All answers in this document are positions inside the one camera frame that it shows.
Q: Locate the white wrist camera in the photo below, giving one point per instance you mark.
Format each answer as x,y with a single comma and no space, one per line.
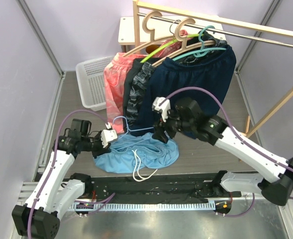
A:
108,135
162,106

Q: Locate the wooden clothes rack frame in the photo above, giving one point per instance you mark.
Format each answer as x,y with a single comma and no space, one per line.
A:
141,8

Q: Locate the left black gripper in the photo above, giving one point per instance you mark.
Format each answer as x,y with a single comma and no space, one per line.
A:
101,150

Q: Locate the navy blue shorts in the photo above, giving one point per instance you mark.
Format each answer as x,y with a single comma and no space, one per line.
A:
186,79

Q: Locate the right wooden hanger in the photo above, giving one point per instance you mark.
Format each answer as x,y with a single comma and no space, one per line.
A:
183,40

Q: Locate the white slotted cable duct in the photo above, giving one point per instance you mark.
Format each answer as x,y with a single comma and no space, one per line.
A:
210,206

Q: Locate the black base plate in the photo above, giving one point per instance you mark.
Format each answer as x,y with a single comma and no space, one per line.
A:
159,189

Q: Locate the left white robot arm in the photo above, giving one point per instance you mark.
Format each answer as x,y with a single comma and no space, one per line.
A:
41,214

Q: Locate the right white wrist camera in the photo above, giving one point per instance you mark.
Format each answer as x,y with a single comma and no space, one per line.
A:
162,106

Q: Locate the wooden hanger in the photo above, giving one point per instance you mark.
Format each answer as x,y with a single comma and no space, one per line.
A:
183,40
151,32

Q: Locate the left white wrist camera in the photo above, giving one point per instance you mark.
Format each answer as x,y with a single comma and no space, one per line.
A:
108,135

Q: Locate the lime green hanger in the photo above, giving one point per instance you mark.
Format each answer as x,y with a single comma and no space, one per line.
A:
167,47

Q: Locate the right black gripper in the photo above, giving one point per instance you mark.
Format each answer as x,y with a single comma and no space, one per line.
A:
159,134

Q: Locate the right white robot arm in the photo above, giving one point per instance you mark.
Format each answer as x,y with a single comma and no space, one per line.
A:
274,174

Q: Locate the metal hanging rod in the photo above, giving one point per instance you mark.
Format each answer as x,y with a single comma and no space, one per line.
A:
247,37

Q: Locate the black grey patterned shorts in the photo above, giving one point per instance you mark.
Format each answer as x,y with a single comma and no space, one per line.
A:
135,94

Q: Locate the light blue shorts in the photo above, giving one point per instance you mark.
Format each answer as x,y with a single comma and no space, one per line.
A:
130,153

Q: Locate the pink patterned shorts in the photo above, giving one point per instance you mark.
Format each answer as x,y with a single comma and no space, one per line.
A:
114,77

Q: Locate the light blue wire hanger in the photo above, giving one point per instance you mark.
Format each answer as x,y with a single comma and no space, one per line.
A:
136,130

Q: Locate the white plastic basket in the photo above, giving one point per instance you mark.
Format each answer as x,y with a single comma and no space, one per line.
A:
91,82

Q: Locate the left wooden hanger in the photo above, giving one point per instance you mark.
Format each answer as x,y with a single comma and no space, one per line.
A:
151,32

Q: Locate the teal plastic hanger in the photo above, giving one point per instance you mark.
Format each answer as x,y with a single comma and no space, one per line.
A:
203,50

